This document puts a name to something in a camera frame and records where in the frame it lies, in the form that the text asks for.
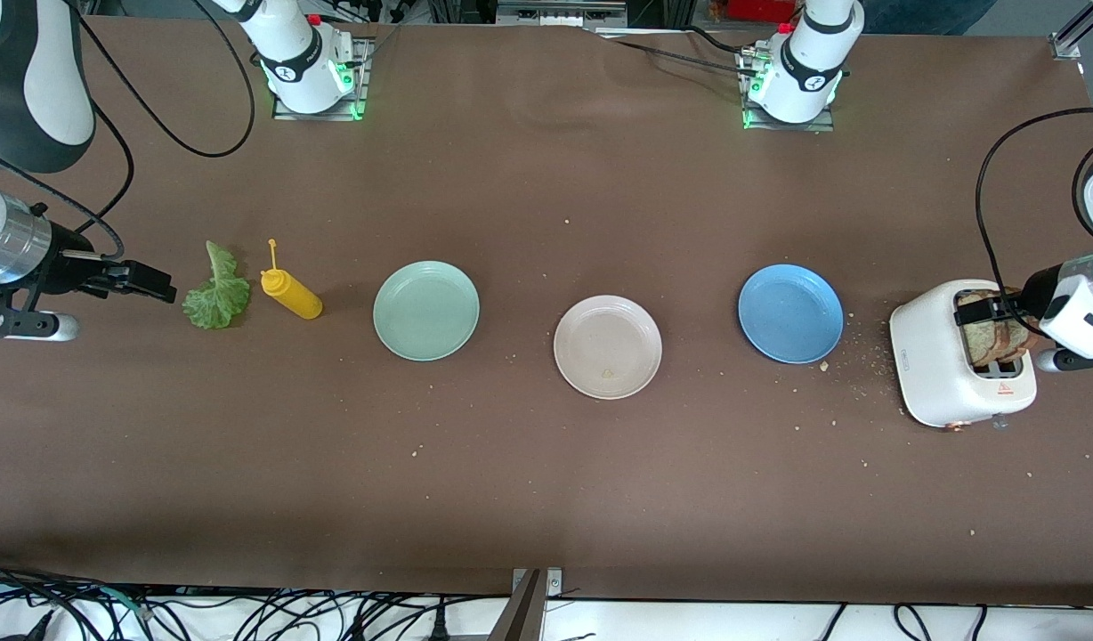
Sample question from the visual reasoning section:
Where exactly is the green lettuce leaf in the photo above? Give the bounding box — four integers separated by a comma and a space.
182, 240, 252, 330

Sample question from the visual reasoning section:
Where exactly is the yellow mustard squeeze bottle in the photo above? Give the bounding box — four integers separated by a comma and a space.
260, 238, 324, 321

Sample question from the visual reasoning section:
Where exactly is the blue plate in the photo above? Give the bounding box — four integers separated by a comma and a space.
738, 264, 845, 365

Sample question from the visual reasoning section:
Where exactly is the pale green plate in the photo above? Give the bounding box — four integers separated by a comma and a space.
373, 260, 481, 362

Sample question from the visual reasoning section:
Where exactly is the beige plate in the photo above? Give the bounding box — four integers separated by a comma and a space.
553, 295, 664, 401

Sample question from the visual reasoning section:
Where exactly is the white two-slot toaster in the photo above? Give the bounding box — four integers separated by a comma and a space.
889, 279, 1039, 433

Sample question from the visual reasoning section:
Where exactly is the person in blue jeans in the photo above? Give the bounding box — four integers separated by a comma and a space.
858, 0, 1001, 37

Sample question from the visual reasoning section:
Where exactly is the red box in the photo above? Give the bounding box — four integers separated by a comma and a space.
729, 0, 801, 23

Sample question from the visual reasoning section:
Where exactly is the metal equipment rack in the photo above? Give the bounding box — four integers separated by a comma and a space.
426, 0, 632, 28

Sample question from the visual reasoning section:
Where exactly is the dark metal bar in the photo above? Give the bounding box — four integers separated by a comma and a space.
489, 570, 544, 641

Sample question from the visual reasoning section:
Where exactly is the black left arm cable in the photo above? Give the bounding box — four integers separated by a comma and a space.
974, 107, 1093, 312

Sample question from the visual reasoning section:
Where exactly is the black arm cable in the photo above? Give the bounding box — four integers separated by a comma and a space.
974, 107, 1093, 312
0, 0, 256, 261

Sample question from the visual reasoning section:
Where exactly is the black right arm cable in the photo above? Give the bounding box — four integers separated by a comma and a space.
0, 0, 256, 261

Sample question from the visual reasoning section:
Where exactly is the aluminium frame profile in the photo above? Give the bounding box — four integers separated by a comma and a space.
1049, 0, 1093, 61

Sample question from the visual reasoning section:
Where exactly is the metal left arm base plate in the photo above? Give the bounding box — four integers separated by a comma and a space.
740, 49, 837, 133

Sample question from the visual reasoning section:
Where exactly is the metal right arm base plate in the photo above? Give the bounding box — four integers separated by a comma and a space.
272, 36, 370, 122

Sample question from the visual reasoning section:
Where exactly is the black floor cable tangle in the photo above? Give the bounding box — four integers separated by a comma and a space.
0, 559, 512, 641

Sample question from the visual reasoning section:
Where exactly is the black base power cable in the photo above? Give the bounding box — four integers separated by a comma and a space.
600, 34, 752, 74

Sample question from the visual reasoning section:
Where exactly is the silver metal table bracket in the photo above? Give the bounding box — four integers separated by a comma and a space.
511, 567, 563, 599

